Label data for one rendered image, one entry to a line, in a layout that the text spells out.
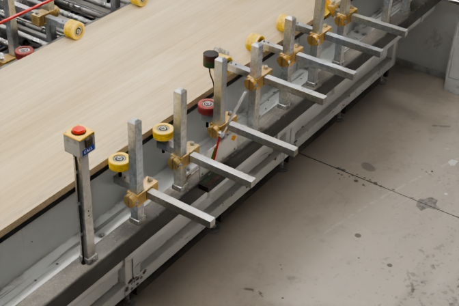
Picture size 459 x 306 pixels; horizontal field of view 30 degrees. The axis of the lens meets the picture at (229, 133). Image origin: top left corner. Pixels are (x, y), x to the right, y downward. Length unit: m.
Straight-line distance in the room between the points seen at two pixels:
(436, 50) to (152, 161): 2.64
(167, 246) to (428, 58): 2.49
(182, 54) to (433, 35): 2.22
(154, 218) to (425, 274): 1.48
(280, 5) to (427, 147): 1.28
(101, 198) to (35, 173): 0.32
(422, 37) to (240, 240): 2.10
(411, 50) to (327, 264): 2.05
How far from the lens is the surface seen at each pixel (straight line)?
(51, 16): 4.01
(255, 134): 3.31
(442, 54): 5.59
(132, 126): 2.87
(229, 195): 4.14
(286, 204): 4.37
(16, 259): 3.04
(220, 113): 3.31
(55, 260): 3.12
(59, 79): 3.61
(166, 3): 4.24
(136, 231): 3.09
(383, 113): 5.20
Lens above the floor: 2.68
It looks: 33 degrees down
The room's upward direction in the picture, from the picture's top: 2 degrees clockwise
